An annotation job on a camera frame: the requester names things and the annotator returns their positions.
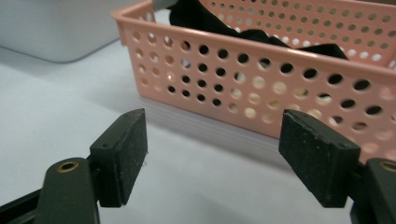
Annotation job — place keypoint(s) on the white divided storage box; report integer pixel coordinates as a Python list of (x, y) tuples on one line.
[(56, 28)]

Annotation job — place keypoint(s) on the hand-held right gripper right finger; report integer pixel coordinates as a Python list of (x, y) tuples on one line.
[(314, 155)]

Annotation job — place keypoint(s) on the pink perforated plastic basket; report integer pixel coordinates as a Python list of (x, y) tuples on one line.
[(274, 102)]

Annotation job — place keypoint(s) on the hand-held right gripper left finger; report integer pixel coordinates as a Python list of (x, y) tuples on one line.
[(120, 158)]

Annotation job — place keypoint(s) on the black sock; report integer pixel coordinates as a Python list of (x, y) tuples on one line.
[(327, 51), (199, 15)]

